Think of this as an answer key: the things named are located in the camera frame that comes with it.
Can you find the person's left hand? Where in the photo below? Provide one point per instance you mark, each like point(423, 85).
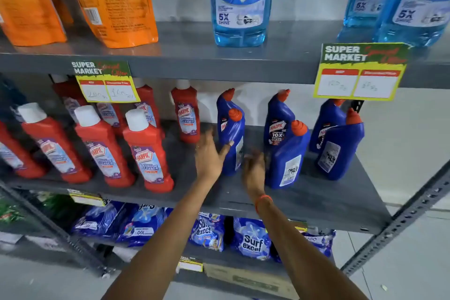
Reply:
point(209, 159)

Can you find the person's right hand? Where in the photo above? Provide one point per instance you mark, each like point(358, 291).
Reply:
point(254, 173)

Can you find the blue Harpic bottle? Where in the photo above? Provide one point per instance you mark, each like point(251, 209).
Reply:
point(277, 113)
point(288, 148)
point(232, 164)
point(346, 141)

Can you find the grey metal shelf rack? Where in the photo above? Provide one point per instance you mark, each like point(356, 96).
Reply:
point(197, 57)

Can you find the person's right forearm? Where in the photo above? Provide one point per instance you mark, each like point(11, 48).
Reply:
point(302, 257)

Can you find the person's left forearm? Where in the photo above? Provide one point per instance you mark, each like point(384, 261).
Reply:
point(165, 243)

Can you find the row of red bottles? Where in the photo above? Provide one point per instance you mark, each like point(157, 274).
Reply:
point(102, 141)

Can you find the orange wristband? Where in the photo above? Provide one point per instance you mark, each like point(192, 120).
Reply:
point(263, 201)

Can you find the row of blue detergent packets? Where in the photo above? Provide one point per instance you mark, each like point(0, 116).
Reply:
point(251, 240)

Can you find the green yellow price tag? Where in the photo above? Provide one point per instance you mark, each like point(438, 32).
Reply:
point(362, 81)
point(105, 90)

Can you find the green detergent packet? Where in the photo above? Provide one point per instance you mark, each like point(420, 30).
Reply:
point(54, 203)
point(10, 212)

